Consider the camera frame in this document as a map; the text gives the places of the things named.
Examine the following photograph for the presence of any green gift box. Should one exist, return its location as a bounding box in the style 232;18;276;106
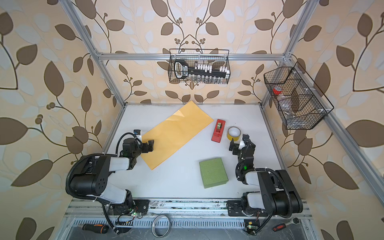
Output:
199;158;229;189

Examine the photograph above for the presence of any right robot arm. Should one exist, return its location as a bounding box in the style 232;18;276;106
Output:
229;134;304;219

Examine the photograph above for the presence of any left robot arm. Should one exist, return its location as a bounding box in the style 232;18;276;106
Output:
66;133;155;210

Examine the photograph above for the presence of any yellow tape roll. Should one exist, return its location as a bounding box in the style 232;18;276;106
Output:
227;126;242;142

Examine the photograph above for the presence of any red tape dispenser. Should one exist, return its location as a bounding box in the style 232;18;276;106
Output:
212;119;226;143

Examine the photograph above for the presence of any red capped item in basket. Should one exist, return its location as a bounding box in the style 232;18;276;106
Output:
273;86;283;96

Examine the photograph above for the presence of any black socket tool set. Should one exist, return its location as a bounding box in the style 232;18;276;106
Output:
173;60;231;80

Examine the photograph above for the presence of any orange black screwdriver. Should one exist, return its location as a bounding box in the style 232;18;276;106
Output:
82;224;110;234

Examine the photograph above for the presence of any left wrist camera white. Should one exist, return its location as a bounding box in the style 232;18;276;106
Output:
133;130;142;140

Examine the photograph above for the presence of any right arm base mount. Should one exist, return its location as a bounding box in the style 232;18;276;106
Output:
226;200;268;217

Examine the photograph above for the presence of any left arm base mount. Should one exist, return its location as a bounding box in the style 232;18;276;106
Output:
107;199;150;217

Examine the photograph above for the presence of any aluminium front rail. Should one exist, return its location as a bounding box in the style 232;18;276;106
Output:
64;197;313;220

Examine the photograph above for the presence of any black wire basket right wall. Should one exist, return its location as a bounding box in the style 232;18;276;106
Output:
264;62;334;130

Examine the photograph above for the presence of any black wire basket wall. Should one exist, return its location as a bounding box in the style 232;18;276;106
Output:
264;62;334;130
168;48;231;85

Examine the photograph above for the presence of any metal ring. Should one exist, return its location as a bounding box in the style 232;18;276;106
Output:
150;214;172;239

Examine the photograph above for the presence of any red handled ratchet wrench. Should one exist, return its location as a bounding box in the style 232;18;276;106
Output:
273;218;300;232

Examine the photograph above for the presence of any black wire basket back wall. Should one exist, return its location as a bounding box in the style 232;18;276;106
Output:
168;48;231;85

